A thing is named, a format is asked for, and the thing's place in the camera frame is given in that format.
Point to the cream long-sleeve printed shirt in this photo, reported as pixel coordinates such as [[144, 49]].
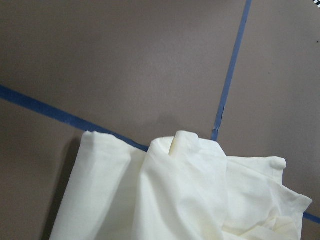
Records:
[[182, 188]]

